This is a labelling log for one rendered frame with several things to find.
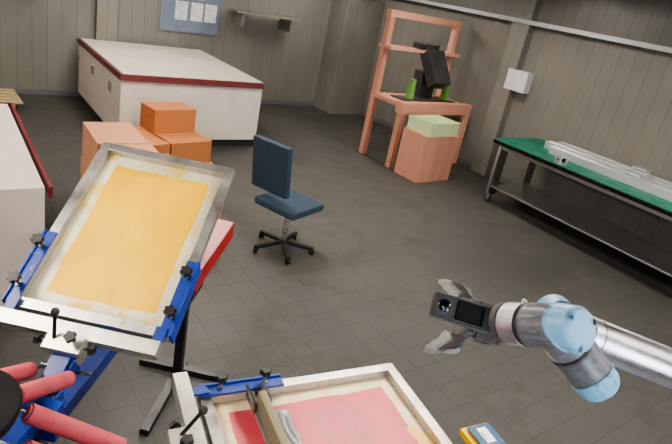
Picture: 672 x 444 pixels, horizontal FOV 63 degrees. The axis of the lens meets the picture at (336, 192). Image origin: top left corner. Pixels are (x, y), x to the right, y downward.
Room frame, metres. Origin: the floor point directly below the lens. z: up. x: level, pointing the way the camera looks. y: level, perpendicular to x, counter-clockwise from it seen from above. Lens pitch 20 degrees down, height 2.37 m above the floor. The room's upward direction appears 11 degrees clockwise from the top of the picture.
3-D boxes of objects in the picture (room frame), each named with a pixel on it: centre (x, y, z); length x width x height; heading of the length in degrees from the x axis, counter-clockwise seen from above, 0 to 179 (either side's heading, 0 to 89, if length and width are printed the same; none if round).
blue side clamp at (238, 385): (1.57, 0.19, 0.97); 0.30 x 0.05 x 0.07; 118
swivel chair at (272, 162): (4.60, 0.41, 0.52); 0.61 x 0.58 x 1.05; 128
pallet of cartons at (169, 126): (6.01, 2.17, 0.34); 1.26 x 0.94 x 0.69; 130
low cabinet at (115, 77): (7.92, 2.76, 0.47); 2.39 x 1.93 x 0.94; 39
